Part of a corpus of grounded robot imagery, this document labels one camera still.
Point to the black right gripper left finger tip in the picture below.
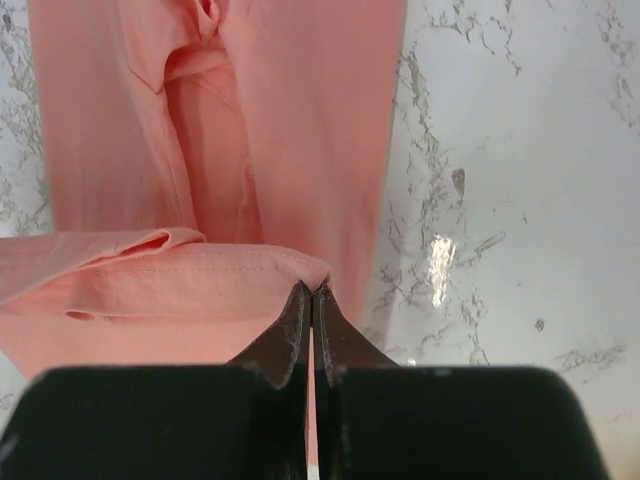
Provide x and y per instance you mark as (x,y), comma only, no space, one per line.
(244,419)

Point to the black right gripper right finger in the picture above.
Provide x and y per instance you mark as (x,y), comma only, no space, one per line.
(377,419)

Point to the pink t shirt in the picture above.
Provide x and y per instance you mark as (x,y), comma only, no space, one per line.
(203,158)

